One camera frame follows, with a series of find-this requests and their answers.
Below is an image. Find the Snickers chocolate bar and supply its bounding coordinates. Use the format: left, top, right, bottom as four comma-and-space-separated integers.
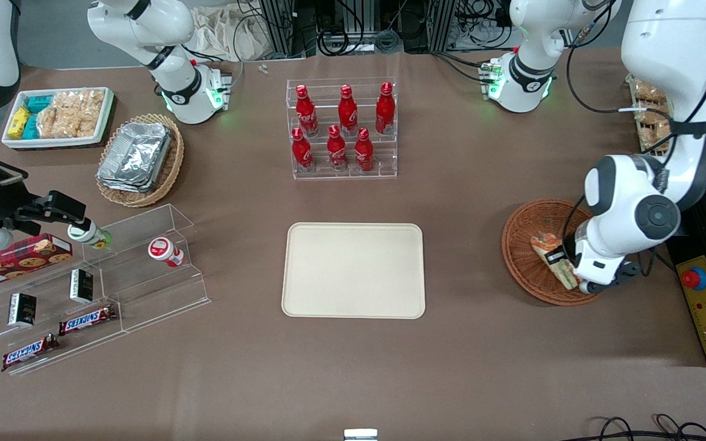
59, 305, 118, 336
2, 334, 59, 372

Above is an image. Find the brown wicker basket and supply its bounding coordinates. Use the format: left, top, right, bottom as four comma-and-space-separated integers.
501, 199, 611, 306

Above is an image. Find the clear acrylic stepped stand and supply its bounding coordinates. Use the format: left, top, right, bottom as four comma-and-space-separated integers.
83, 204, 211, 336
0, 245, 127, 375

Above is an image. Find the clear acrylic bottle rack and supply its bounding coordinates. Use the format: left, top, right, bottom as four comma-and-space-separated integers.
286, 77, 398, 179

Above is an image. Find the black side stand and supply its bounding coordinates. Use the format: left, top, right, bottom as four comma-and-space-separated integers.
664, 170, 706, 368

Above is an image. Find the green sunflower lidded cup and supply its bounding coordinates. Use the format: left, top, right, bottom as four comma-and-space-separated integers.
67, 222, 112, 250

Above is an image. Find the aluminium foil tray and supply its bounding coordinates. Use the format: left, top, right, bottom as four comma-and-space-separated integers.
98, 165, 164, 193
101, 121, 173, 184

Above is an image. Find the white plastic bag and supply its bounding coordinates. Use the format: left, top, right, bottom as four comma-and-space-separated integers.
189, 0, 271, 62

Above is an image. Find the white wire basket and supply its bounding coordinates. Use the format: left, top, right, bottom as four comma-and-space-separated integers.
626, 72, 706, 163

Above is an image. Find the red lidded yogurt cup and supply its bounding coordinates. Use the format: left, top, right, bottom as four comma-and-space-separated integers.
148, 237, 185, 268

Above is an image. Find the cream rectangular serving tray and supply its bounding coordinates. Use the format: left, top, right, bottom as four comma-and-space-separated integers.
281, 222, 426, 320

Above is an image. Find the white plastic snack bin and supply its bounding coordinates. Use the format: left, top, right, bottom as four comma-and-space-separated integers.
1, 86, 115, 151

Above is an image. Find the black cable bundle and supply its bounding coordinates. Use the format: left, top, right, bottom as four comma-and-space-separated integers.
313, 0, 513, 59

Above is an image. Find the light wicker basket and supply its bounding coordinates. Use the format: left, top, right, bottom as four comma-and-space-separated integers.
96, 113, 185, 208

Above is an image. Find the small black carton box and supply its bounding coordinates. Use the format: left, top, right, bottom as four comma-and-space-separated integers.
8, 293, 37, 327
70, 268, 94, 305

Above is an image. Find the red cola bottle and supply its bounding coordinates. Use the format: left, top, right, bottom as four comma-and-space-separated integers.
291, 127, 314, 172
295, 84, 319, 137
354, 127, 374, 173
338, 84, 359, 137
375, 81, 396, 135
327, 124, 349, 172

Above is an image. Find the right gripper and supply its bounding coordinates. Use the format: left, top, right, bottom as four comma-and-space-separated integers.
0, 179, 88, 228

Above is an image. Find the aluminium profile frame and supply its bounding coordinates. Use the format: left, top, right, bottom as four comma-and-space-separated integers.
258, 0, 458, 59

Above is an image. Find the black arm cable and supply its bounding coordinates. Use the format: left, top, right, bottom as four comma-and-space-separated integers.
564, 0, 706, 184

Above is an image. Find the sandwich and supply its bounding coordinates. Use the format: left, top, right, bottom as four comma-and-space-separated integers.
531, 233, 580, 290

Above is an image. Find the yellow snack packet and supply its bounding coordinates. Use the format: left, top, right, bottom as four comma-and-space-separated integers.
7, 107, 31, 140

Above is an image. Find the red tartan cookie box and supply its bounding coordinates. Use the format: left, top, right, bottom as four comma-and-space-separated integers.
0, 234, 74, 292

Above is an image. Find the clear bag of crackers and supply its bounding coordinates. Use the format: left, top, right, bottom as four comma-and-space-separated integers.
37, 105, 66, 139
59, 90, 105, 138

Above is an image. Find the clear bag of pastries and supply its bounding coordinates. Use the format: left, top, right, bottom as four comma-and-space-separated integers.
635, 104, 672, 126
638, 126, 675, 154
634, 81, 669, 104

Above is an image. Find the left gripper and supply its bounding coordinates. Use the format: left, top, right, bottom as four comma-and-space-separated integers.
544, 236, 626, 293

